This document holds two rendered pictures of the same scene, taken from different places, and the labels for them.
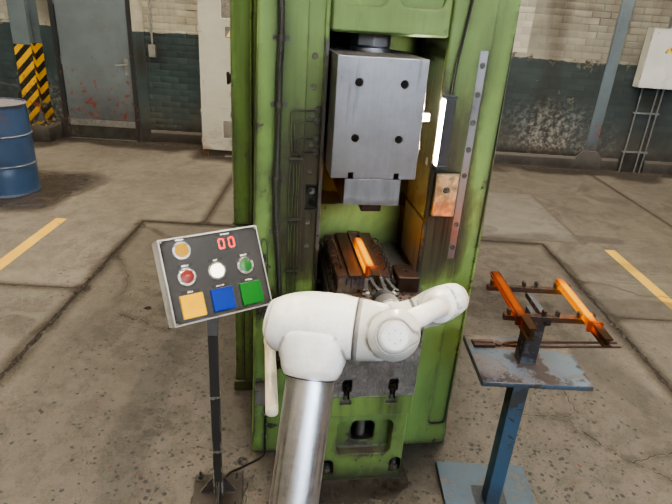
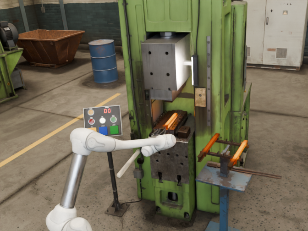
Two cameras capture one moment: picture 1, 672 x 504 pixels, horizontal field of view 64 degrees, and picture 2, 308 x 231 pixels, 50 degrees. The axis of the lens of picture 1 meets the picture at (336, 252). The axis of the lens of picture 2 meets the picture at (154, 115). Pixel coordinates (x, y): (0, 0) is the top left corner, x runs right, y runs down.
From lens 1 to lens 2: 1.61 m
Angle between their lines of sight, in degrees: 30
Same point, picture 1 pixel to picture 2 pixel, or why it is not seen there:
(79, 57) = not seen: hidden behind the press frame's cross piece
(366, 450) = (174, 206)
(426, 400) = (208, 191)
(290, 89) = (134, 54)
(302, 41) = (136, 36)
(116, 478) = (88, 195)
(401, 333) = (92, 142)
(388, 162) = (165, 83)
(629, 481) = not seen: outside the picture
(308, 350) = (75, 144)
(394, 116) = (164, 65)
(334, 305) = (84, 132)
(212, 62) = not seen: hidden behind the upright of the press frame
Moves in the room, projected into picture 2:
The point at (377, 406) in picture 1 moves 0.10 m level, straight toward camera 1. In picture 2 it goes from (174, 186) to (168, 191)
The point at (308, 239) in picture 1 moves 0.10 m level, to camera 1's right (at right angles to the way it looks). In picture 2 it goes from (148, 112) to (157, 113)
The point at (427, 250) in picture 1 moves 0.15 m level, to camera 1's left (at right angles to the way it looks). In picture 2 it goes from (197, 121) to (182, 118)
